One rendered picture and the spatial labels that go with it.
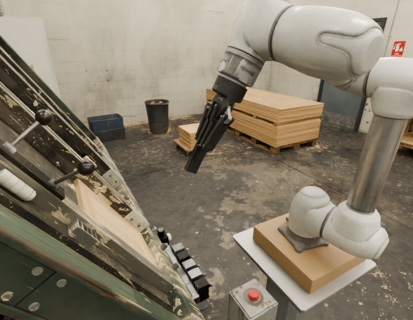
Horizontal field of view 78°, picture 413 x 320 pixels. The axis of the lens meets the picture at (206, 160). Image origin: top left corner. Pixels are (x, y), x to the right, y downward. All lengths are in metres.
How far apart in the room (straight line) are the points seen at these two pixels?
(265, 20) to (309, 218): 0.89
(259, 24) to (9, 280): 0.60
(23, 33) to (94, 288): 4.33
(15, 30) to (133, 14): 2.46
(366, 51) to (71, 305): 0.64
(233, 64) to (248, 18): 0.09
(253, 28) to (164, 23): 5.93
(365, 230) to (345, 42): 0.83
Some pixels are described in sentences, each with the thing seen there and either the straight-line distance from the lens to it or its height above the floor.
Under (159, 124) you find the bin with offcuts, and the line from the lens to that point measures 5.39.
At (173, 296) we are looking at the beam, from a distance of 1.03.
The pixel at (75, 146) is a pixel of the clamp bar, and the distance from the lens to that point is 1.56.
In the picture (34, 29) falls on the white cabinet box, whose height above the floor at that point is 1.91.
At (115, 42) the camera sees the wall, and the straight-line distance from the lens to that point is 6.16.
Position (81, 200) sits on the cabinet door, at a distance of 0.93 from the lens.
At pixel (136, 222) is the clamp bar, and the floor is 0.96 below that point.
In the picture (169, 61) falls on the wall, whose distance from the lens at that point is 6.48.
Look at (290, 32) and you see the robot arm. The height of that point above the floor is 1.72.
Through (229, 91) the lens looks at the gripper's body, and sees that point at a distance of 0.57.
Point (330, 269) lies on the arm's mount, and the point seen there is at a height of 0.83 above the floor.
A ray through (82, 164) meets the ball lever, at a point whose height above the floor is 1.46.
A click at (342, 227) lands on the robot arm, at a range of 1.18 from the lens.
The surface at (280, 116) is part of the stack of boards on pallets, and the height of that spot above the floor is 0.67.
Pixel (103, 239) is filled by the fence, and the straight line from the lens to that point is 0.80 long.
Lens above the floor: 1.70
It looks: 24 degrees down
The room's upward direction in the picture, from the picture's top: straight up
